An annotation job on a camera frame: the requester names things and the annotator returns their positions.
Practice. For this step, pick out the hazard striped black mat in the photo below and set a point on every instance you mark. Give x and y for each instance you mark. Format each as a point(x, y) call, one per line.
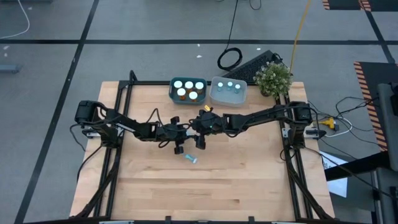
point(370, 74)
point(342, 3)

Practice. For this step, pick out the black metal table frame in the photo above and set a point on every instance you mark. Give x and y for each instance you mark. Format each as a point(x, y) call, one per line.
point(146, 83)

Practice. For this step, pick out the white paper sheet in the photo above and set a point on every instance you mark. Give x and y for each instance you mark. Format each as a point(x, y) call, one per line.
point(337, 186)

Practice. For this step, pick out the orange pill bottle white cap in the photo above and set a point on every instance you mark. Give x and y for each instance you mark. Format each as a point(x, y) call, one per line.
point(188, 85)
point(181, 92)
point(178, 84)
point(199, 85)
point(193, 95)

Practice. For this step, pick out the grey floor box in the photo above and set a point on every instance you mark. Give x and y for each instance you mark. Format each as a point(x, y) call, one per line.
point(7, 68)

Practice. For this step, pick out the light grey plastic bin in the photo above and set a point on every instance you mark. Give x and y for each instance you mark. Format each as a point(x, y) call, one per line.
point(228, 99)

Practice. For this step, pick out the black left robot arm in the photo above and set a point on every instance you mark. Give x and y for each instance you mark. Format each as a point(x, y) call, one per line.
point(130, 126)

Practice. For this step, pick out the black keyboard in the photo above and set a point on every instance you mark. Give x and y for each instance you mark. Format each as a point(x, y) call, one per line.
point(248, 70)

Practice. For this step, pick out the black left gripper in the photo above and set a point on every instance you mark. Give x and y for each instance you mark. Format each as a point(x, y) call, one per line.
point(169, 133)

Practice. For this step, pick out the black bar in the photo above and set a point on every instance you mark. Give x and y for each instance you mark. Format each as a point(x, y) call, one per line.
point(357, 165)

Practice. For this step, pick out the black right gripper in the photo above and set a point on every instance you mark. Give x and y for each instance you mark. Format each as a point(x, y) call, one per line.
point(206, 123)

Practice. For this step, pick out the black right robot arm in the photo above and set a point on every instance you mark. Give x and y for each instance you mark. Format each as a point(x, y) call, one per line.
point(264, 118)

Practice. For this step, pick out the yellow tag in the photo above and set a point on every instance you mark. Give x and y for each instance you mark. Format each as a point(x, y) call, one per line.
point(207, 108)

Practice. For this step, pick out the teal plastic bin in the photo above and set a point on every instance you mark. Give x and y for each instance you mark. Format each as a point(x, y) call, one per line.
point(186, 102)

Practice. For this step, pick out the green potted plant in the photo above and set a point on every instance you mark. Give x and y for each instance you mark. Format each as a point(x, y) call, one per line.
point(273, 79)

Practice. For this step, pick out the grey cart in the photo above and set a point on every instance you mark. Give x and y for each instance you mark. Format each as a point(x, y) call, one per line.
point(388, 124)

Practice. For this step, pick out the yellow power plug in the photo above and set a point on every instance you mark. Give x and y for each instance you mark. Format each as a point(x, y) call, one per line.
point(329, 122)

